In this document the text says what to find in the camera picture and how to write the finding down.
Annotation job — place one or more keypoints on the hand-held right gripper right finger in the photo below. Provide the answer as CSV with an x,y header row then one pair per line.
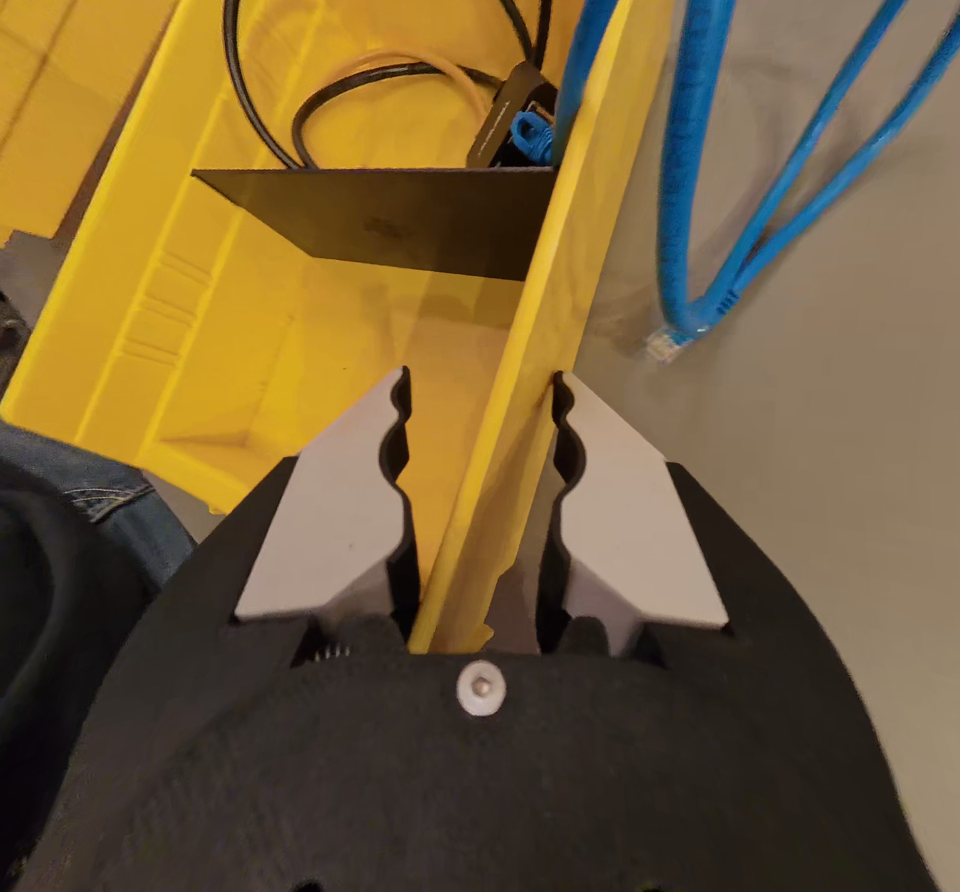
x,y
637,532

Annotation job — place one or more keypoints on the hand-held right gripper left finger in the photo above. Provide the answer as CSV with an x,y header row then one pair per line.
x,y
322,532

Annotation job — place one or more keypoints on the yellow plastic bin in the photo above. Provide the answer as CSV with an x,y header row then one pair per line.
x,y
247,352
75,81

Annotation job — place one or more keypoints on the black ethernet splitter box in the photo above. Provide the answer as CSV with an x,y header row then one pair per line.
x,y
502,111

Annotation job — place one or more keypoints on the person's blue jeans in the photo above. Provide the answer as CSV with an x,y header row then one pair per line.
x,y
90,468

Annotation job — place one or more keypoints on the black office chair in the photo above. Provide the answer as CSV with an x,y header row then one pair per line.
x,y
45,607

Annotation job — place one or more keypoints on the black bin divider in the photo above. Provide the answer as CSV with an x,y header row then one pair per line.
x,y
412,224

